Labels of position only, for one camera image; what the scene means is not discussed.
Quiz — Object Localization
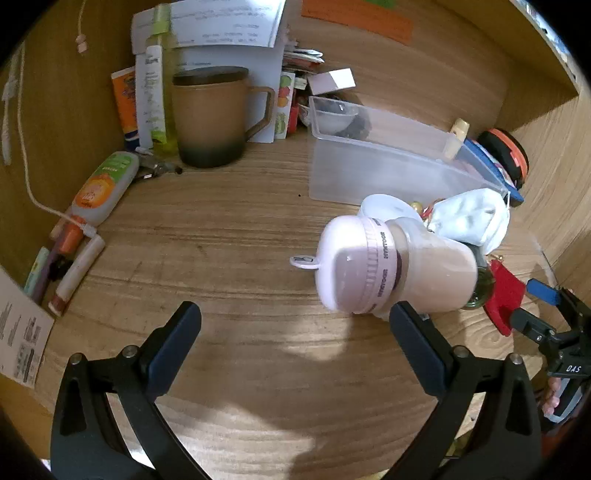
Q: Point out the white lip balm stick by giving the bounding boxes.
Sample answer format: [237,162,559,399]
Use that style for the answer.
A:
[48,235,106,317]

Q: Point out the orange marker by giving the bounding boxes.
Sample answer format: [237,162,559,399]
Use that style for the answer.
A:
[58,217,86,254]

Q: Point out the metal keys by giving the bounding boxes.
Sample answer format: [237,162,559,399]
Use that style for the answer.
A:
[134,148,183,181]

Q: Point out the brown ceramic mug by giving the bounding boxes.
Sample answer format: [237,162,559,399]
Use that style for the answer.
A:
[172,66,276,169]

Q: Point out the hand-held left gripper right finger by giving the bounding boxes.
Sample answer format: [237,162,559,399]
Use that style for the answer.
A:
[389,301,542,480]

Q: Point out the orange and black zip case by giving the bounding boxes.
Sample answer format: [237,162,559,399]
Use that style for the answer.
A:
[475,128,529,190]

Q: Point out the small cream bottle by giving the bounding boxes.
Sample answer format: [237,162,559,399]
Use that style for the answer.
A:
[444,117,471,160]

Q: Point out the blue snack packet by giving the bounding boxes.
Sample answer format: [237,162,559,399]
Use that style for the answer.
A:
[462,137,525,204]

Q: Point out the wooden desktop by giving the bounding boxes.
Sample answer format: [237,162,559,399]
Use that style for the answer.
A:
[34,134,573,480]

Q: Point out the red tag with gold string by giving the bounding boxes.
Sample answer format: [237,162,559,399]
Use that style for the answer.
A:
[485,261,527,335]

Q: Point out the white printed leaflet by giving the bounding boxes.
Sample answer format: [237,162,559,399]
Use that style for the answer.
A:
[0,268,55,386]

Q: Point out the clear plastic storage box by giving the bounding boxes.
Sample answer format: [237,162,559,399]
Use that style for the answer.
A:
[308,95,509,206]

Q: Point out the clear plastic bowl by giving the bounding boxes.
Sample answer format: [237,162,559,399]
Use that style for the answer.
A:
[316,98,362,136]

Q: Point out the orange printed tube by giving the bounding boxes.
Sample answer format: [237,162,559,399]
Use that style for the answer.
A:
[111,66,140,141]

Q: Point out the white cable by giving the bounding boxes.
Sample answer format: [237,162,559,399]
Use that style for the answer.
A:
[0,46,100,236]

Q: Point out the small white box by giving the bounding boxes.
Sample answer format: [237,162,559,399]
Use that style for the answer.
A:
[307,68,356,95]

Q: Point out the orange and green lotion tube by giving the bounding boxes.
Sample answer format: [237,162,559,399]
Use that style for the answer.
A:
[62,151,140,227]

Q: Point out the person's right hand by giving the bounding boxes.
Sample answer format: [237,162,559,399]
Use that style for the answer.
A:
[542,376,563,415]

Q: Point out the white pull cord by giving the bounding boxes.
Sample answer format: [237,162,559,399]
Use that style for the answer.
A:
[75,0,89,55]

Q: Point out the pink-lid baby bottle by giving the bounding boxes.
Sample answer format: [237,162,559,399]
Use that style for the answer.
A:
[290,215,479,320]

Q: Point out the purple pen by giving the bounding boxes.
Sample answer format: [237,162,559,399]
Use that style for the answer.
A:
[30,240,65,305]

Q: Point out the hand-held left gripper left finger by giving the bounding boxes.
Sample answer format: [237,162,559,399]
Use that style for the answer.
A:
[50,301,204,480]

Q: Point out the large white paper sheet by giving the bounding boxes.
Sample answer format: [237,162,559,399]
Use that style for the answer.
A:
[171,44,283,144]

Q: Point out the orange paper note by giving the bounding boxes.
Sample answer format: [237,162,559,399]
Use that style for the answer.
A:
[301,0,413,45]

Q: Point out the pile of small packets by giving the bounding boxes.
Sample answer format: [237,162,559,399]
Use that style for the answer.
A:
[281,46,324,72]

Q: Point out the green glass ornament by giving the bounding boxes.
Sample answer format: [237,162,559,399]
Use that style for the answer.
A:
[464,265,495,311]

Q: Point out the fruit print carton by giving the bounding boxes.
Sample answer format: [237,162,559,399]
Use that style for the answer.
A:
[276,69,296,139]

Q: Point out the white round lid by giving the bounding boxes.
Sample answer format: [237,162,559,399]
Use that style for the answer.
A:
[360,194,419,222]

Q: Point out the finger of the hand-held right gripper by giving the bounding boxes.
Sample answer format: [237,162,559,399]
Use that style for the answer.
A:
[510,307,560,354]
[527,278,578,308]

